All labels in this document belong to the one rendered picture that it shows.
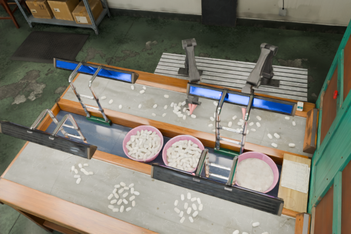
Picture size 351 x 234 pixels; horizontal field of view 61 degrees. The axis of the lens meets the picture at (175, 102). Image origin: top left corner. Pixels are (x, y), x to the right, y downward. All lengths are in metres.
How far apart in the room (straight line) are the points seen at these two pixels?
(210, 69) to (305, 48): 1.61
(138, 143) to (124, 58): 1.90
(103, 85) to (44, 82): 1.54
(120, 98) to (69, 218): 0.91
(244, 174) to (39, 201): 1.22
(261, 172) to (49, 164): 1.34
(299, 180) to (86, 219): 1.21
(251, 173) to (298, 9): 2.45
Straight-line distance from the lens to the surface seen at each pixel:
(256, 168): 1.88
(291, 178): 1.84
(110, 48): 3.93
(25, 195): 2.08
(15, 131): 1.93
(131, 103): 2.22
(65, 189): 2.00
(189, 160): 1.89
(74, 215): 1.88
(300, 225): 1.68
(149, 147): 1.96
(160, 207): 1.78
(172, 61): 2.56
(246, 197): 1.41
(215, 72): 2.43
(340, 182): 1.33
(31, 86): 3.89
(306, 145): 1.91
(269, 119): 2.08
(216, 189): 1.42
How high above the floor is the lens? 2.40
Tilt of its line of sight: 50 degrees down
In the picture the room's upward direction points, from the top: 9 degrees counter-clockwise
